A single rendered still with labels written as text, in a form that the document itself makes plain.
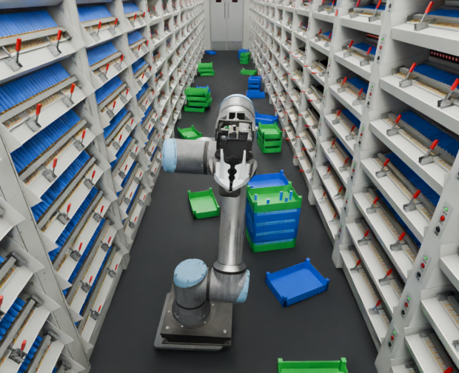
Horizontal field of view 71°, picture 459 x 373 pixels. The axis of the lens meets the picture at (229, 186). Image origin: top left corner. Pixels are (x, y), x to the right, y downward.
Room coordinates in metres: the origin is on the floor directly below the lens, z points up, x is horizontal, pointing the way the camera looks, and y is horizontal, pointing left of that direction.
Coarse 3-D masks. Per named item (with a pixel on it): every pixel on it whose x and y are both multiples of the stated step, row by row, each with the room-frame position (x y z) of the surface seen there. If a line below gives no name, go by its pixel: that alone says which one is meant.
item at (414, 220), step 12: (372, 156) 1.45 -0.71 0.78; (372, 168) 1.37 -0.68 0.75; (384, 168) 1.34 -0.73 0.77; (372, 180) 1.32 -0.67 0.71; (384, 180) 1.25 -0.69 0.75; (396, 180) 1.23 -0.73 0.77; (384, 192) 1.18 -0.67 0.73; (396, 192) 1.14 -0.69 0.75; (408, 192) 1.12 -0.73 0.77; (396, 204) 1.07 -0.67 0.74; (420, 204) 1.03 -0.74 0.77; (408, 216) 0.98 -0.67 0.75; (420, 216) 0.97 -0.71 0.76; (420, 228) 0.91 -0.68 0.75; (420, 240) 0.89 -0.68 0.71
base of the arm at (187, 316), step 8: (176, 304) 1.02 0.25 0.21; (208, 304) 1.05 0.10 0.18; (176, 312) 1.01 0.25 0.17; (184, 312) 0.98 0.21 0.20; (192, 312) 0.98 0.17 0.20; (200, 312) 1.00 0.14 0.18; (208, 312) 1.02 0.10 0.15; (184, 320) 0.97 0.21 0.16; (192, 320) 0.97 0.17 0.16; (200, 320) 0.98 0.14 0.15
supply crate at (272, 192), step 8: (288, 184) 1.84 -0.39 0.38; (248, 192) 1.76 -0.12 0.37; (256, 192) 1.81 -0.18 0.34; (264, 192) 1.82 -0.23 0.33; (272, 192) 1.83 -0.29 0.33; (288, 192) 1.83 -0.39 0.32; (264, 200) 1.74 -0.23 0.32; (272, 200) 1.74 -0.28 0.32; (288, 200) 1.74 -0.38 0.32; (296, 200) 1.73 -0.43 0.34; (256, 208) 1.61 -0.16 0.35; (264, 208) 1.62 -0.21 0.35; (272, 208) 1.63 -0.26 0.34; (280, 208) 1.64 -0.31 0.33; (288, 208) 1.65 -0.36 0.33; (296, 208) 1.66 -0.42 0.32
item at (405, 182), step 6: (378, 156) 1.43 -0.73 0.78; (384, 156) 1.40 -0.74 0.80; (378, 162) 1.39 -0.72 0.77; (384, 162) 1.36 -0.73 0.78; (390, 168) 1.30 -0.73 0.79; (396, 174) 1.24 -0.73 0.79; (402, 180) 1.19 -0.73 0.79; (402, 186) 1.16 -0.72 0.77; (408, 186) 1.13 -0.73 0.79; (414, 186) 1.12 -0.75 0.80; (414, 192) 1.09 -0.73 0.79; (420, 198) 1.04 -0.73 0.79; (426, 204) 1.00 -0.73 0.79; (432, 210) 0.96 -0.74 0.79
